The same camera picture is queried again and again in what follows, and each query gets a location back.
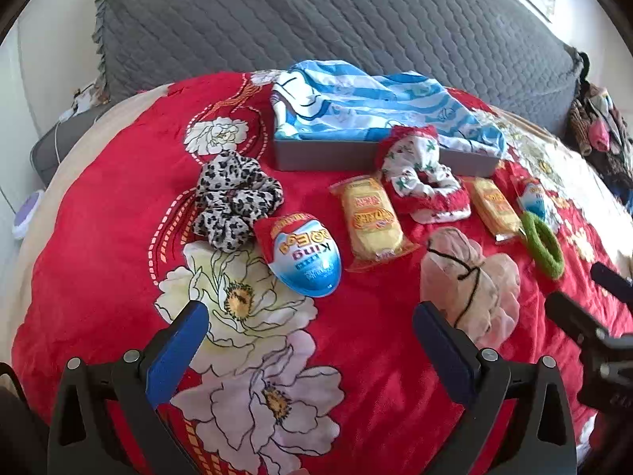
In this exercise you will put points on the grey cushioned stool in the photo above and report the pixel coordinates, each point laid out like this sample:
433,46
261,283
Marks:
59,148

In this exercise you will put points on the leopard print scrunchie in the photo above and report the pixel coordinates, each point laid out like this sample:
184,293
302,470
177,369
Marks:
232,198

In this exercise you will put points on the red and white floral scrunchie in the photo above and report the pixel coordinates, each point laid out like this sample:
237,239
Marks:
420,178

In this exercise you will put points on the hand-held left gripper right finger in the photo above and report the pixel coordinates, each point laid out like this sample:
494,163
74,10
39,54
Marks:
440,351

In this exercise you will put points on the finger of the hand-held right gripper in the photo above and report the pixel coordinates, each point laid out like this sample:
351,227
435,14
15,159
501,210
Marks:
613,279
573,316

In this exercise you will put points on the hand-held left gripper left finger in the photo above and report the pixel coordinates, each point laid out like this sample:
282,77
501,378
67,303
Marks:
178,351

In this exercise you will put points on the beige sheer scrunchie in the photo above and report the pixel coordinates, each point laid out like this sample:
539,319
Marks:
494,292

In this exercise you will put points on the grey storage box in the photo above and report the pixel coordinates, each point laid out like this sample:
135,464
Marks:
321,156

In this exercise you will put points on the purple and white round device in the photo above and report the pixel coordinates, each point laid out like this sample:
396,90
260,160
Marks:
24,215

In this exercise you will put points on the yellow snack cake packet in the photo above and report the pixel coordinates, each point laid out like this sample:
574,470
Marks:
368,220
494,208

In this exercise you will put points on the pile of clothes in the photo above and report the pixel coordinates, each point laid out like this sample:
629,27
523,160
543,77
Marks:
603,128

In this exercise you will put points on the blue and red toy egg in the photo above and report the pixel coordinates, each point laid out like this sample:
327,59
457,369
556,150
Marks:
304,260
533,197

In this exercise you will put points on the blue striped cloth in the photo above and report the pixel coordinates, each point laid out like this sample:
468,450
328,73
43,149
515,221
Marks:
356,104

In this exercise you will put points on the grey quilted sofa cover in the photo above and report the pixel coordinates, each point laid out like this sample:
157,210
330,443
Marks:
321,15

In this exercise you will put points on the red floral blanket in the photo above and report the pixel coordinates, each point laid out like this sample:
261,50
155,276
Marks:
123,227

